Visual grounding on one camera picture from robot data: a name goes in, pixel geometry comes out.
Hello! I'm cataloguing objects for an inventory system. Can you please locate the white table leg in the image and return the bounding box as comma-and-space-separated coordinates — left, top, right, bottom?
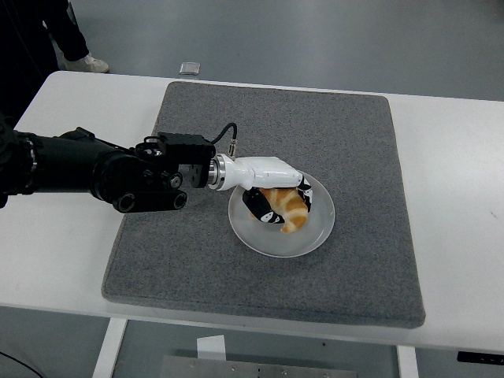
396, 346, 419, 378
91, 317, 129, 378

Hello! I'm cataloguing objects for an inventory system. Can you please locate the light grey round plate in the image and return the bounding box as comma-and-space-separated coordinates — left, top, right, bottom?
228, 172, 336, 259

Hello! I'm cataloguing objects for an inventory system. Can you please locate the grey metal plate with screws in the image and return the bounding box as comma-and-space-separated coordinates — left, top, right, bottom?
160, 355, 358, 378

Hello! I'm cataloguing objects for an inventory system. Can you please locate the thin black floor cable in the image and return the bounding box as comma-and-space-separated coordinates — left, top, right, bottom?
0, 348, 40, 378

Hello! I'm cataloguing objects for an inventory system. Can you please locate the grey felt table mat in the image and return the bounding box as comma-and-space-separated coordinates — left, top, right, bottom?
101, 80, 428, 330

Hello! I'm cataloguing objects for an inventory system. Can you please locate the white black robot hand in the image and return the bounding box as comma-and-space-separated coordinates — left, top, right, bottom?
224, 156, 315, 226

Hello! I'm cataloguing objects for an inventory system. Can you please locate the golden croissant bread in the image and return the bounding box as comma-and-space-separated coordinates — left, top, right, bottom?
248, 187, 309, 234

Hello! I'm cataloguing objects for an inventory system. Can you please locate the person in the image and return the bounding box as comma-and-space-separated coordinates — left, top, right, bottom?
0, 0, 110, 133

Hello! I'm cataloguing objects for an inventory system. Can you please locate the black table control panel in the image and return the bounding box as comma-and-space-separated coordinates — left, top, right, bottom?
457, 351, 504, 364

